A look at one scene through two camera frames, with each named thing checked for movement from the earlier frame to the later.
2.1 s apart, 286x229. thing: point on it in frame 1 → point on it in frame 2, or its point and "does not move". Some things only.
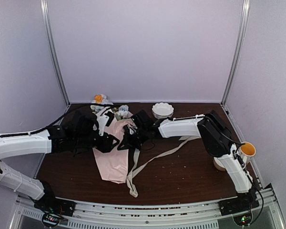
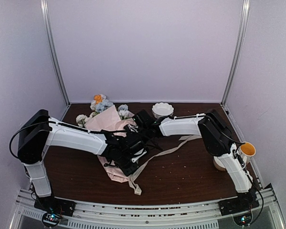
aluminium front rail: (102, 215) does not move
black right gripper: (128, 142) does not move
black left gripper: (106, 146) → (128, 171)
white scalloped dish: (162, 110) does not move
